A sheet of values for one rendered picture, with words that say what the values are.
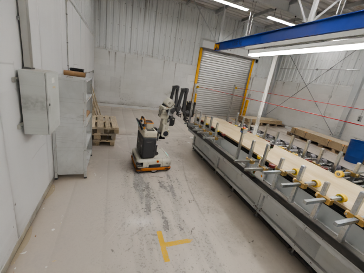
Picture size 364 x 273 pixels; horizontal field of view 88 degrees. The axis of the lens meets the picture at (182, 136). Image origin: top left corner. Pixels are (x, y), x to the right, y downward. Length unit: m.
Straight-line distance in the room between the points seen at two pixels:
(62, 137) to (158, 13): 7.69
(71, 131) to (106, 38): 6.70
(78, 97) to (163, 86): 6.96
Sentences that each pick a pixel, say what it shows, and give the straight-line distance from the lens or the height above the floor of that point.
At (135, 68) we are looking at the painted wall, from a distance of 9.41.
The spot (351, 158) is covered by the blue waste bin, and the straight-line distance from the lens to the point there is 8.13.
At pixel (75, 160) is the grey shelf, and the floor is 0.32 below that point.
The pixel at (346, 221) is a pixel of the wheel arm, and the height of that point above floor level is 0.96.
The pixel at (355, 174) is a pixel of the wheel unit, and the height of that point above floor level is 0.96.
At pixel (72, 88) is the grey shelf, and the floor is 1.42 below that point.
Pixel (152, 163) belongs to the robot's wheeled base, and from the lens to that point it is 3.54.
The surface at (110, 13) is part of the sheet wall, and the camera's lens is 9.59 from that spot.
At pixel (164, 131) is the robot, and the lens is 3.58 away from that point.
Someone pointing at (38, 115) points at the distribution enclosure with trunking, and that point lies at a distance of 2.26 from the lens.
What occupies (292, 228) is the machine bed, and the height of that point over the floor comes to 0.28.
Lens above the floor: 1.79
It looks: 17 degrees down
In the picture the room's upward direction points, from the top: 9 degrees clockwise
